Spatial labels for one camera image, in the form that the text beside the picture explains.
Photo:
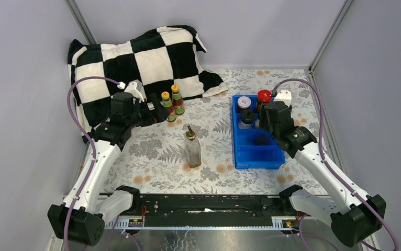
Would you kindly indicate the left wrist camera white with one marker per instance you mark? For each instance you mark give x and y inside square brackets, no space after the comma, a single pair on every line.
[135,88]

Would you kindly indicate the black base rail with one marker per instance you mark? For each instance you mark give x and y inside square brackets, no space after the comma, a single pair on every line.
[210,211]

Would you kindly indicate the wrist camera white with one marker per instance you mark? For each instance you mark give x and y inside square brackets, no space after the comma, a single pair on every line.
[135,88]
[282,95]

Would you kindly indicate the black lid shaker jar front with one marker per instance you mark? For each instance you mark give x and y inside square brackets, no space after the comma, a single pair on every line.
[247,119]

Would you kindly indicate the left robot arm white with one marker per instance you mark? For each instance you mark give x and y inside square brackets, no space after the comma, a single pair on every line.
[81,218]

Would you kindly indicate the yellow cap sauce bottle front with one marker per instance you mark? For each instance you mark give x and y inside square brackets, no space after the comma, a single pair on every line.
[167,104]

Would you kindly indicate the black white checkered blanket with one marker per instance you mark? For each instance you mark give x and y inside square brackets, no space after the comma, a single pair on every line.
[159,58]

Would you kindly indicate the blue plastic divided bin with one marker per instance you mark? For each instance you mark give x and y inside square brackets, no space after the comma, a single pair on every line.
[246,154]

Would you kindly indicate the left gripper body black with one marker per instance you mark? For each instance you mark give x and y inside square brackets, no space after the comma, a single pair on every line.
[141,117]

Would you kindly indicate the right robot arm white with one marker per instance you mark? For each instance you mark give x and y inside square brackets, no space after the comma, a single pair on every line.
[351,213]

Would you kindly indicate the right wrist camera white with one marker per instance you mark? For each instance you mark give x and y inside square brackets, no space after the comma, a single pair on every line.
[282,95]

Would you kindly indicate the floral tablecloth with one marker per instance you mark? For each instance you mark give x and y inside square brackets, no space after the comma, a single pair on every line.
[154,160]

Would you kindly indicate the glass oil bottle front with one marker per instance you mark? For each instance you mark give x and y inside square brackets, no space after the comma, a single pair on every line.
[192,148]

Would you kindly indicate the yellow cap sauce bottle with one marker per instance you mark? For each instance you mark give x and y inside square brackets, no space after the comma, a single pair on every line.
[177,100]
[167,104]

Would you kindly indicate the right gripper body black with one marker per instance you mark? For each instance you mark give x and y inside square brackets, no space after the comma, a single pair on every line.
[264,123]

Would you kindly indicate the glass oil bottle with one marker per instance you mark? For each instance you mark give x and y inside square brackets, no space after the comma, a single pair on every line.
[192,148]
[262,140]

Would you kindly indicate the white lid brown sauce jar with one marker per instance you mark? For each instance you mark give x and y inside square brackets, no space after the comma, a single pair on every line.
[243,104]

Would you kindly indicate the red lid chili sauce jar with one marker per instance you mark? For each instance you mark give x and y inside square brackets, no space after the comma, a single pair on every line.
[263,97]

